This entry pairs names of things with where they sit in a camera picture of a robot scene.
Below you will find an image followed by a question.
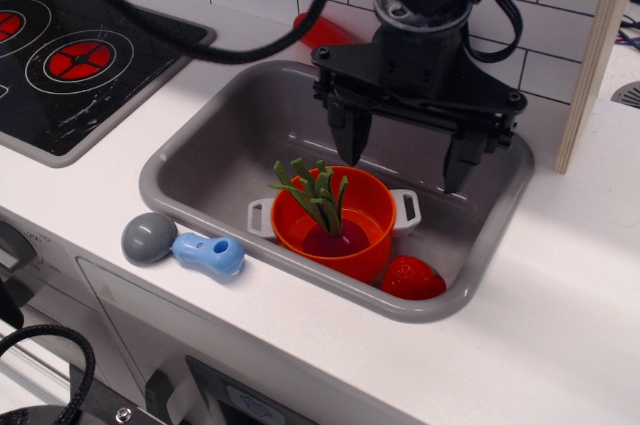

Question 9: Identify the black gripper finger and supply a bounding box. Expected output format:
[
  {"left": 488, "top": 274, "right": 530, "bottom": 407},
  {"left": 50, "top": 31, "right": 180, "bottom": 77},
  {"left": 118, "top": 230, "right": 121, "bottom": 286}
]
[
  {"left": 443, "top": 130, "right": 487, "bottom": 194},
  {"left": 327, "top": 102, "right": 372, "bottom": 166}
]

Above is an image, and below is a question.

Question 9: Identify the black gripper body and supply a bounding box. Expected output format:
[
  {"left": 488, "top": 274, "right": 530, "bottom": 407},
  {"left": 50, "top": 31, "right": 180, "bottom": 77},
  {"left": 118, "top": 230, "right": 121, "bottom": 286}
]
[{"left": 312, "top": 0, "right": 527, "bottom": 151}]

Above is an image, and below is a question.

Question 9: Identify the purple toy beet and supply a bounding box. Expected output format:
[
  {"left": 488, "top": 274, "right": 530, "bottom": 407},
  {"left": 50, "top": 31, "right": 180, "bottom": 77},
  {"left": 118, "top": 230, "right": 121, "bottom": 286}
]
[{"left": 271, "top": 157, "right": 369, "bottom": 258}]

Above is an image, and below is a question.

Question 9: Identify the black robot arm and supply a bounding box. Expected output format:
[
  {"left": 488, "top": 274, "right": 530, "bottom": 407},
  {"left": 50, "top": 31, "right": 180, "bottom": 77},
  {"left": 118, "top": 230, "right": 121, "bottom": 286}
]
[{"left": 312, "top": 0, "right": 527, "bottom": 193}]

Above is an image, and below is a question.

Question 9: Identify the orange toy pot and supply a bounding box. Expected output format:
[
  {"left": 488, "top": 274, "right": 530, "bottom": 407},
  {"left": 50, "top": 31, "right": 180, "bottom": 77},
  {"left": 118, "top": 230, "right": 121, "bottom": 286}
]
[{"left": 247, "top": 158, "right": 421, "bottom": 282}]

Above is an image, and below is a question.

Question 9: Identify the grey plastic sink basin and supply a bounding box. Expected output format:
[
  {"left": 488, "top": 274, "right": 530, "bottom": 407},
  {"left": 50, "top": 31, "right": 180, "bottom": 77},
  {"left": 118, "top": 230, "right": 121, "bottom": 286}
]
[{"left": 140, "top": 61, "right": 534, "bottom": 323}]

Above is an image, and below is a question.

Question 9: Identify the red toy pepper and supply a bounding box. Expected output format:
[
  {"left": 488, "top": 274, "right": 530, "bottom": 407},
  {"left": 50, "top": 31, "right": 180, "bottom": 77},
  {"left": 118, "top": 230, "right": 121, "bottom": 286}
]
[{"left": 301, "top": 17, "right": 356, "bottom": 49}]

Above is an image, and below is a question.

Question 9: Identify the light wooden side panel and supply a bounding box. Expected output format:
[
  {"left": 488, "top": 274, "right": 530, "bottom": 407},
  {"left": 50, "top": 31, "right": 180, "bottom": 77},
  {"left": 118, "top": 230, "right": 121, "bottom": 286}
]
[{"left": 554, "top": 0, "right": 628, "bottom": 174}]

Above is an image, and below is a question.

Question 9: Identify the red toy strawberry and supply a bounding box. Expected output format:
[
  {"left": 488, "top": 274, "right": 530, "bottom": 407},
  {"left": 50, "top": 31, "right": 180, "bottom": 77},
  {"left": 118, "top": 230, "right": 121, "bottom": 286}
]
[{"left": 381, "top": 255, "right": 447, "bottom": 300}]

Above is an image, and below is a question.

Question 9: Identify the round metal drain grille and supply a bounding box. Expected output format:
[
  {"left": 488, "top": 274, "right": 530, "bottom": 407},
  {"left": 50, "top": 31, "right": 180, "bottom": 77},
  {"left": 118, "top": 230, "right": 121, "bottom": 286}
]
[{"left": 611, "top": 81, "right": 640, "bottom": 109}]

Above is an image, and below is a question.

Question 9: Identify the grey and blue toy ladle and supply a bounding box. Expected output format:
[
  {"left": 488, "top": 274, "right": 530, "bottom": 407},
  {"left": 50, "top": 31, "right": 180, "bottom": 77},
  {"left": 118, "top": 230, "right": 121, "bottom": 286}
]
[{"left": 121, "top": 212, "right": 245, "bottom": 278}]

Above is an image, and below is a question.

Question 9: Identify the black toy stove top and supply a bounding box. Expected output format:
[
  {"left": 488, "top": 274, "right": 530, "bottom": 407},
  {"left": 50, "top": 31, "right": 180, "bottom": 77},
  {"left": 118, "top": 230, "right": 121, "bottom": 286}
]
[{"left": 1, "top": 0, "right": 190, "bottom": 168}]

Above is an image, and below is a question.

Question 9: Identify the grey oven knob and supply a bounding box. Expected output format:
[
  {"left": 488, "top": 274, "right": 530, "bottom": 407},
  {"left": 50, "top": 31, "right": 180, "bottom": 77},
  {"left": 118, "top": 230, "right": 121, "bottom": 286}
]
[{"left": 1, "top": 221, "right": 37, "bottom": 274}]

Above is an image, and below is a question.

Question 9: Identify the black braided cable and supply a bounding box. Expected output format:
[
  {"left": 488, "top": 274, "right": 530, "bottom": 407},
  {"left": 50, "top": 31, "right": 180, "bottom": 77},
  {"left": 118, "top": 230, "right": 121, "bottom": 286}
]
[
  {"left": 44, "top": 0, "right": 335, "bottom": 65},
  {"left": 0, "top": 324, "right": 96, "bottom": 425}
]

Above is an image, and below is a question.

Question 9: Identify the black braided cable lower left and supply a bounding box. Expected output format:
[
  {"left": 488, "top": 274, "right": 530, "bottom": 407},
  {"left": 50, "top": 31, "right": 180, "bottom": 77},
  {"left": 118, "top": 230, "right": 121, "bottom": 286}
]
[{"left": 0, "top": 324, "right": 96, "bottom": 425}]

